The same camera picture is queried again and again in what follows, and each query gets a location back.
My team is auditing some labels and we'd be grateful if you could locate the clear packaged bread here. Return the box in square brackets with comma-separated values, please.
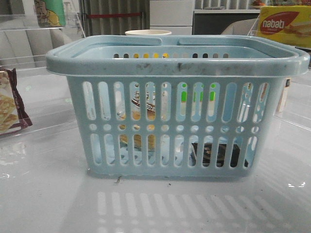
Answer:
[117, 90, 156, 151]

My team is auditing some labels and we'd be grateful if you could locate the dark tissue pack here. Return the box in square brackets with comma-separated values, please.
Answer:
[188, 143, 241, 167]

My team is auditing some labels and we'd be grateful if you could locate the light blue plastic basket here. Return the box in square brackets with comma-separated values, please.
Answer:
[46, 35, 310, 178]

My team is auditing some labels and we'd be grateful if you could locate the beige box behind basket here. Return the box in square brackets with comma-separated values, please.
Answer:
[276, 78, 291, 113]

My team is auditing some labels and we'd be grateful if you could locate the white paper cup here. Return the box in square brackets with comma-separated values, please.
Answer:
[125, 29, 172, 36]

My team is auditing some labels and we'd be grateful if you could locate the white cabinet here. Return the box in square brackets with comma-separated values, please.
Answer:
[149, 0, 194, 35]

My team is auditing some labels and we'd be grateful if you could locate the clear acrylic shelf right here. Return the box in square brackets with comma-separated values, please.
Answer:
[247, 17, 311, 133]

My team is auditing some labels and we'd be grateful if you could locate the clear acrylic shelf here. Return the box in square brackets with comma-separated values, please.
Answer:
[0, 13, 85, 70]
[247, 17, 311, 133]

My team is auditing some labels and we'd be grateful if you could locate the brown cracker snack packet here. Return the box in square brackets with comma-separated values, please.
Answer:
[0, 69, 33, 135]

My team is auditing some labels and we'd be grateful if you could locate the green yellow cartoon package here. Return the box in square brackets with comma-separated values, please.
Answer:
[34, 0, 66, 28]

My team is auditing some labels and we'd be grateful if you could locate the clear acrylic shelf left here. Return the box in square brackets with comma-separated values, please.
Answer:
[0, 13, 85, 70]

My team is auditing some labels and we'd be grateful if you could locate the yellow nabati wafer box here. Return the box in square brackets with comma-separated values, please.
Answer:
[256, 5, 311, 48]

